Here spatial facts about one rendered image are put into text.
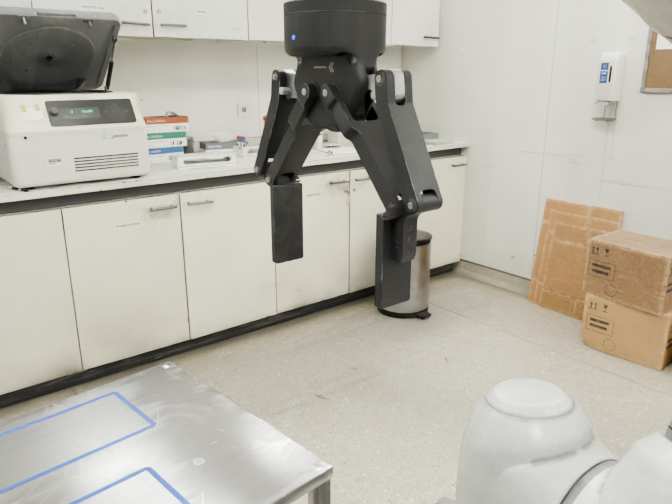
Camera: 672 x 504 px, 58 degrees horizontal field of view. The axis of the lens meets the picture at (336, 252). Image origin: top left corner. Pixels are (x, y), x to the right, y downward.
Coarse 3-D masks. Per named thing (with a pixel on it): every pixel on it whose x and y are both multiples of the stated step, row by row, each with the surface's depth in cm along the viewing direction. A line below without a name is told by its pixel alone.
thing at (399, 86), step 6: (396, 72) 40; (402, 72) 40; (372, 78) 41; (396, 78) 40; (402, 78) 40; (372, 84) 41; (396, 84) 40; (402, 84) 40; (372, 90) 42; (396, 90) 40; (402, 90) 40; (372, 96) 41; (396, 96) 40; (402, 96) 40; (396, 102) 41
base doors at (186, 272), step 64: (192, 192) 279; (256, 192) 301; (448, 192) 394; (0, 256) 234; (64, 256) 249; (128, 256) 266; (192, 256) 286; (256, 256) 310; (320, 256) 337; (448, 256) 409; (0, 320) 239; (64, 320) 255; (128, 320) 273; (192, 320) 294; (0, 384) 244
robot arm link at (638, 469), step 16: (656, 432) 64; (640, 448) 62; (656, 448) 61; (608, 464) 68; (624, 464) 63; (640, 464) 61; (656, 464) 59; (592, 480) 66; (608, 480) 64; (624, 480) 62; (640, 480) 60; (656, 480) 58; (576, 496) 65; (592, 496) 64; (608, 496) 62; (624, 496) 61; (640, 496) 59; (656, 496) 58
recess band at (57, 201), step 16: (224, 176) 293; (240, 176) 298; (256, 176) 304; (96, 192) 256; (112, 192) 260; (128, 192) 264; (144, 192) 269; (160, 192) 274; (0, 208) 234; (16, 208) 237; (32, 208) 241
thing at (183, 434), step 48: (144, 384) 107; (192, 384) 107; (0, 432) 92; (48, 432) 92; (96, 432) 92; (144, 432) 92; (192, 432) 92; (240, 432) 92; (0, 480) 82; (48, 480) 82; (96, 480) 82; (144, 480) 82; (192, 480) 82; (240, 480) 82; (288, 480) 82
